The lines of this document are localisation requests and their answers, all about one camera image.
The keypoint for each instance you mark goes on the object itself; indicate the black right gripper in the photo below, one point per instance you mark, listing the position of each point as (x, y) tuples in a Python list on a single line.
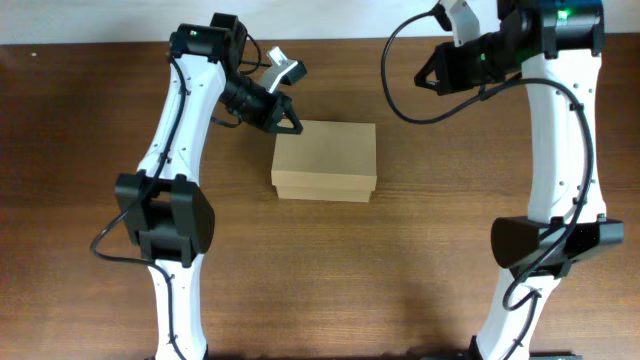
[(450, 80)]

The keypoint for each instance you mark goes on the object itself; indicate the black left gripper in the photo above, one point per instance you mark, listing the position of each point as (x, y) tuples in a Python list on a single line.
[(265, 115)]

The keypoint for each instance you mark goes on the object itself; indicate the brown cardboard box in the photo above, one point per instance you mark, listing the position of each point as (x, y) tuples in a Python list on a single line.
[(328, 161)]

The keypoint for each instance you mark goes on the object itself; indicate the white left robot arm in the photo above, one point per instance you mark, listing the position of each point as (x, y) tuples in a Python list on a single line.
[(167, 216)]

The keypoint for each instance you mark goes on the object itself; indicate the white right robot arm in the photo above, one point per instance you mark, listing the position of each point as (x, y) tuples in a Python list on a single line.
[(554, 50)]

